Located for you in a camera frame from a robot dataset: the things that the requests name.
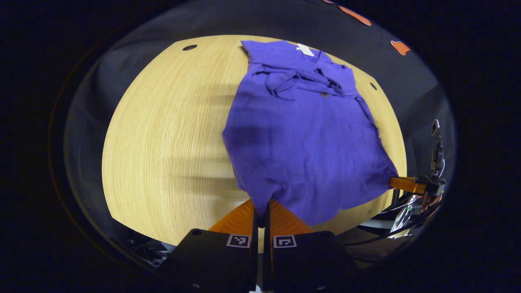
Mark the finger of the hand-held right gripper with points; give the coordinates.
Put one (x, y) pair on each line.
(405, 184)

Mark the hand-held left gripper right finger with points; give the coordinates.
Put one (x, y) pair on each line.
(267, 264)

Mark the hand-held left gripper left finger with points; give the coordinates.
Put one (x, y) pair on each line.
(254, 264)

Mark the purple shirt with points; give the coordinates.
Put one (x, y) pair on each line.
(301, 142)

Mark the black backdrop cloth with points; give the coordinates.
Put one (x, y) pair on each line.
(407, 93)

